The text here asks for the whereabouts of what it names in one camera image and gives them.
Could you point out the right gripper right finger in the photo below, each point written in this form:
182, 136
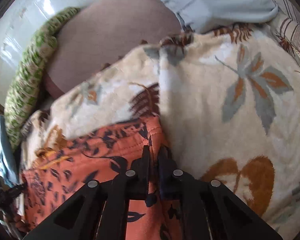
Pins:
208, 210

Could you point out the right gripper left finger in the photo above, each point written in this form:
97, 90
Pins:
98, 210

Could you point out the orange floral blouse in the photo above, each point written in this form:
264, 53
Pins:
101, 155

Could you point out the blue folded cloth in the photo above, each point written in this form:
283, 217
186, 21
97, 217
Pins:
8, 164

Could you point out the green checkered pillow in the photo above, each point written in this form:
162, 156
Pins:
24, 89

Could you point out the cream leaf-print blanket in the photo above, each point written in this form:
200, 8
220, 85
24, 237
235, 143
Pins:
228, 103

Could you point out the mauve bed sheet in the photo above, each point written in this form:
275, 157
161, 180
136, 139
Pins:
102, 33

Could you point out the striped floral quilt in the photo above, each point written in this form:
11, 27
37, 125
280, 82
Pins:
286, 26

